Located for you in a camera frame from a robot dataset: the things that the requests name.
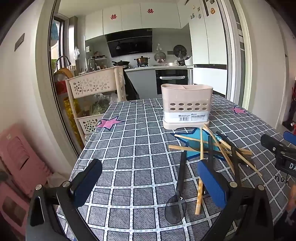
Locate pink star cutout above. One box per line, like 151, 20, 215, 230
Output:
228, 105, 248, 115
97, 116, 124, 131

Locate grey wall switch panel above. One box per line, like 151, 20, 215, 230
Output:
14, 33, 25, 52

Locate black built-in oven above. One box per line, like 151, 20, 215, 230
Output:
155, 69, 189, 95

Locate white refrigerator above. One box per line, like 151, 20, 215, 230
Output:
188, 0, 228, 96

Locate beige plastic utensil holder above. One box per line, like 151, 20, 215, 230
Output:
161, 84, 213, 130

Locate white upper kitchen cabinets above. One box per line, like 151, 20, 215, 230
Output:
85, 2, 193, 42

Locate blue star cutout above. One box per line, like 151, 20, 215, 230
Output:
174, 127, 232, 162

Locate kitchen faucet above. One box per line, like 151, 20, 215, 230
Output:
56, 56, 71, 68

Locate pink plastic stool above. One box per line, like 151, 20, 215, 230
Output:
0, 123, 54, 233

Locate metal cooking pot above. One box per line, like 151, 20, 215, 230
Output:
134, 56, 151, 65

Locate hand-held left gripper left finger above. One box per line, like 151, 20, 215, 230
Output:
25, 159, 103, 241

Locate grey checked tablecloth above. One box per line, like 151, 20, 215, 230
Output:
55, 94, 296, 241

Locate beige plastic storage cart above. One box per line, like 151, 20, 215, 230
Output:
65, 66, 127, 135

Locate black garment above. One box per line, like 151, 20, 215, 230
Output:
123, 69, 139, 100

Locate clear bag of greens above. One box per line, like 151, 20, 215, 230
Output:
90, 93, 119, 115

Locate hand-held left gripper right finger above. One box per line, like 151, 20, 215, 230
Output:
196, 160, 281, 241

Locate person's right forearm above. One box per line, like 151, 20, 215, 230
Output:
286, 184, 296, 218

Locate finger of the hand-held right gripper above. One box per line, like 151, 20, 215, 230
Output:
260, 134, 289, 154
283, 131, 296, 146

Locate black range hood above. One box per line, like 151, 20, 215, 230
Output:
105, 28, 153, 58

